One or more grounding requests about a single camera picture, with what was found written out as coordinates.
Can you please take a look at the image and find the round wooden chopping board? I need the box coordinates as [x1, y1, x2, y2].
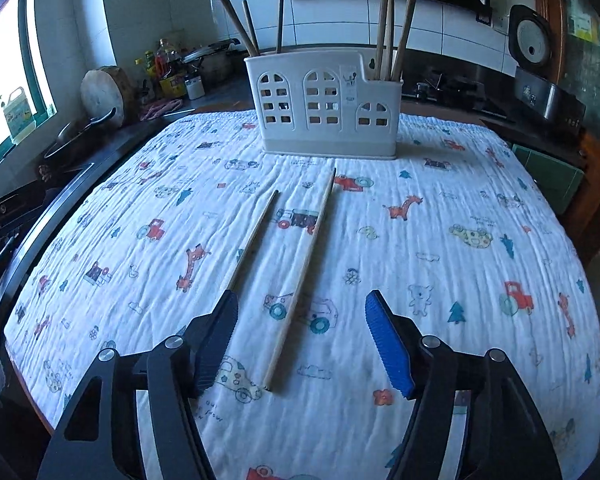
[80, 66, 138, 128]

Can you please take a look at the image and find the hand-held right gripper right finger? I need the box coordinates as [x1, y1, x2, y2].
[364, 289, 565, 480]

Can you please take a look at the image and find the yellow capped bottle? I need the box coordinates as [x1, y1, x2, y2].
[144, 50, 159, 97]

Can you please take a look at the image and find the metal pot with lid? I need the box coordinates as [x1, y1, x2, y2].
[182, 39, 241, 86]

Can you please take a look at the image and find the metal pan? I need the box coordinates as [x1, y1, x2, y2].
[42, 107, 117, 158]

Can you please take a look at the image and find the white plastic utensil holder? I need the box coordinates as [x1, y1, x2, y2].
[243, 52, 405, 160]

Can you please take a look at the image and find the wooden glass door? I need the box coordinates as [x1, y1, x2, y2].
[530, 0, 600, 261]

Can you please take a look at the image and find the black gas stove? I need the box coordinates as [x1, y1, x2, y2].
[402, 72, 506, 118]

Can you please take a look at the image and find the green labelled detergent bottle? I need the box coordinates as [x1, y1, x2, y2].
[2, 87, 36, 141]

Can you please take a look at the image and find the white animal print blanket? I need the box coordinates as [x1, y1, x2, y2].
[2, 110, 600, 480]

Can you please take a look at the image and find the pink cloth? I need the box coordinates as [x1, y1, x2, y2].
[140, 99, 185, 122]

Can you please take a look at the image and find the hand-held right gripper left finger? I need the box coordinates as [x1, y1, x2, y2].
[36, 289, 240, 480]

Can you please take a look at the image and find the pale wooden chopstick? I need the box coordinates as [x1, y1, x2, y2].
[262, 167, 337, 392]

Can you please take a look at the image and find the green base cabinet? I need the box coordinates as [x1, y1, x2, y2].
[510, 144, 586, 216]

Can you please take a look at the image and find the window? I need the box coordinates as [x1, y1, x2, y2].
[0, 0, 56, 186]

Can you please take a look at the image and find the black rice cooker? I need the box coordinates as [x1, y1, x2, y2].
[508, 4, 587, 136]

